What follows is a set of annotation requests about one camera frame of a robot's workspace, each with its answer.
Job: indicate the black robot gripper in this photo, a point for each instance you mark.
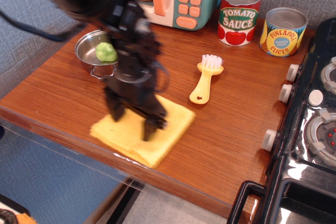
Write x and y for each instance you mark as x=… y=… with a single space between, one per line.
x=137 y=95

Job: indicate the yellow towel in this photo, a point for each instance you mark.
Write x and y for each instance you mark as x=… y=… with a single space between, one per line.
x=126 y=135

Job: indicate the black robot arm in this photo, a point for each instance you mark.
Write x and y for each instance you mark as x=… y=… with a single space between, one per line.
x=128 y=29

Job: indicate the green toy vegetable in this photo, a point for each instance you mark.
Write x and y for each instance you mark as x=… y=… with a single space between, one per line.
x=105 y=52

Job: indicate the small steel pot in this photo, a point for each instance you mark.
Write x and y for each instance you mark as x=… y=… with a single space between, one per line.
x=85 y=50

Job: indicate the yellow toy dish brush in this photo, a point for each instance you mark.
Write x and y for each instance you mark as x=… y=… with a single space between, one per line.
x=211 y=65

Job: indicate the lower white stove knob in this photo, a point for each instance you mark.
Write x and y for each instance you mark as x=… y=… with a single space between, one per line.
x=269 y=139

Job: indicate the white stove knob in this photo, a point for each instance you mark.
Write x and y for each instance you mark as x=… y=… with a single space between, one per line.
x=285 y=93
x=269 y=139
x=292 y=72

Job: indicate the orange object bottom left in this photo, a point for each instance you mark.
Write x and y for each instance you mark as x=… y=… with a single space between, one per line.
x=9 y=217

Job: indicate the tomato sauce toy can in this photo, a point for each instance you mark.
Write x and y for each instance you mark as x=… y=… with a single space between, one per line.
x=237 y=21

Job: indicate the middle white stove knob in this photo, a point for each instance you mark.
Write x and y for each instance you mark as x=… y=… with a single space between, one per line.
x=285 y=93

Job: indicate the upper white stove knob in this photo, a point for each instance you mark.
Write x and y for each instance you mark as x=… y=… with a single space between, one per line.
x=292 y=72

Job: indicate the pineapple slices toy can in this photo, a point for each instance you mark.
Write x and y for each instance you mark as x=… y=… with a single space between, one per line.
x=283 y=31

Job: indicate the black toy stove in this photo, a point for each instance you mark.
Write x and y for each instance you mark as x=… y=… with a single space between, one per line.
x=300 y=187

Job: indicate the round white stove button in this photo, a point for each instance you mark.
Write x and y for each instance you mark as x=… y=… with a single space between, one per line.
x=315 y=97

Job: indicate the grey front stove burner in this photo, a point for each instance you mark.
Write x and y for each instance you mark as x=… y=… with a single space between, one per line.
x=320 y=136

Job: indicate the grey stove burner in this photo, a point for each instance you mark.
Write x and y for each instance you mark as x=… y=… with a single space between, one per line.
x=320 y=136
x=326 y=72

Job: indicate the grey rear stove burner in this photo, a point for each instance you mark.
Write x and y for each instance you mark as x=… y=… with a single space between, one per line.
x=326 y=72

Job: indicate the black oven door handle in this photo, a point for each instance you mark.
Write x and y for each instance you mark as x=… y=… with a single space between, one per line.
x=247 y=188

